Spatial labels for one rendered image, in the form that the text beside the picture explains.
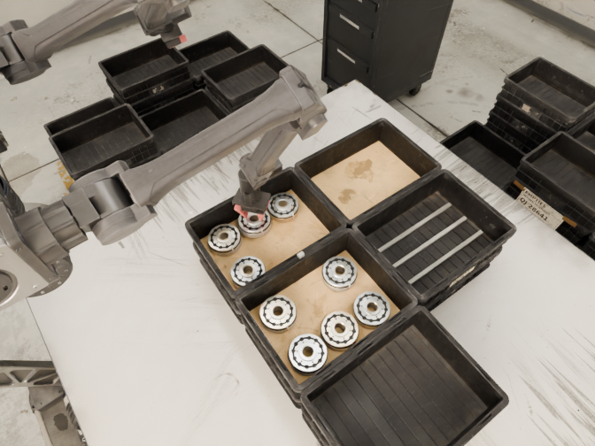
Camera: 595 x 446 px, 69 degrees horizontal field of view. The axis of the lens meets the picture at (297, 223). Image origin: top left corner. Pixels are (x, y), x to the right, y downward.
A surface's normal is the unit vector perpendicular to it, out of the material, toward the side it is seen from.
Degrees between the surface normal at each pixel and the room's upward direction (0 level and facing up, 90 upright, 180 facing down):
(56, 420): 0
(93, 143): 0
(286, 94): 32
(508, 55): 0
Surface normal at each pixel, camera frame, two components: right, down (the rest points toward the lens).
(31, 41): -0.23, 0.46
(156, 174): 0.04, -0.04
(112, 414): -0.01, -0.57
